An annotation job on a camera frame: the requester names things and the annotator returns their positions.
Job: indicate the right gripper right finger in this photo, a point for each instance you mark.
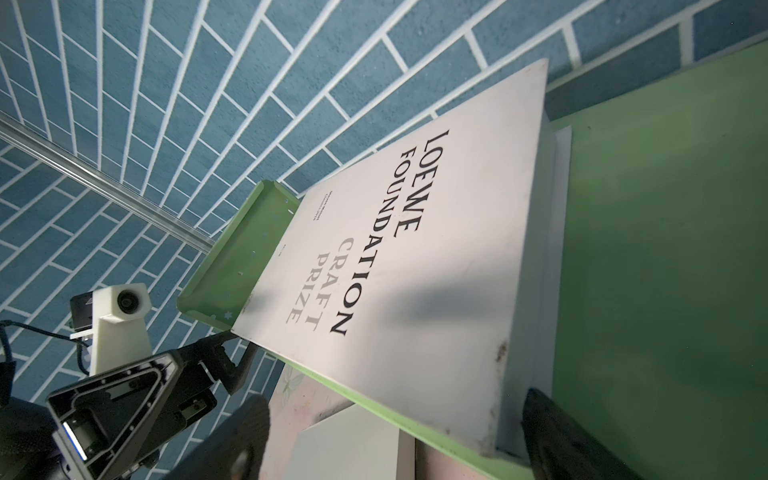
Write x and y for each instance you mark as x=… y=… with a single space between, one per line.
x=561 y=449

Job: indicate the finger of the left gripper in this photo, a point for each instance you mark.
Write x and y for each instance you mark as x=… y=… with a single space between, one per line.
x=211 y=353

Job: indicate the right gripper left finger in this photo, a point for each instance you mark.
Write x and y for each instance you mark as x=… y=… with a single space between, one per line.
x=235 y=450

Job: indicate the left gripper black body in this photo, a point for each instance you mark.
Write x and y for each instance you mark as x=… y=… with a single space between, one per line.
x=110 y=425

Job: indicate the white Loewe Foundation book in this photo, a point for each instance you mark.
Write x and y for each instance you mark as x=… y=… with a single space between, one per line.
x=426 y=277

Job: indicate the white-backed heritage culture book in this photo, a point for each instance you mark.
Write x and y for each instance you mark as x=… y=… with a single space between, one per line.
x=352 y=444

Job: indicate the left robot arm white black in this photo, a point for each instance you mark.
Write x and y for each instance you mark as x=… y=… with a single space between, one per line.
x=28 y=450

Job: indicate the green two-tier shelf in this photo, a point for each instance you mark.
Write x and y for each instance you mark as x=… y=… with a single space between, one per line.
x=661 y=338

